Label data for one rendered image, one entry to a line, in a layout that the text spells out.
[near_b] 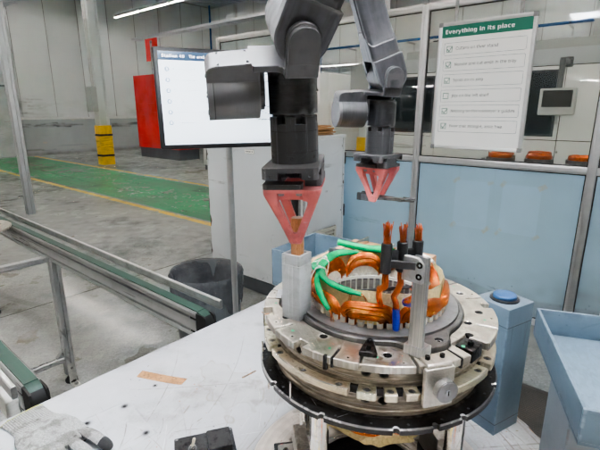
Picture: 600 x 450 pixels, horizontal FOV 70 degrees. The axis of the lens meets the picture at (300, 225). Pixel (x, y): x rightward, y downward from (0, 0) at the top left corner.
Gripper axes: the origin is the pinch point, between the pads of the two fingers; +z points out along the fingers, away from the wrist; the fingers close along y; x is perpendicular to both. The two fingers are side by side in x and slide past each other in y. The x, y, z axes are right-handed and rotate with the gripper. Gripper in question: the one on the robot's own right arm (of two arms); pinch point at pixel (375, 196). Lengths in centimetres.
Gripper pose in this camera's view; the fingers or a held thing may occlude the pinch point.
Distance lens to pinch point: 93.2
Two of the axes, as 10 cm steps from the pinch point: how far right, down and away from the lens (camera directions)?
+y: -5.9, 2.0, -7.8
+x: 8.1, 1.7, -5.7
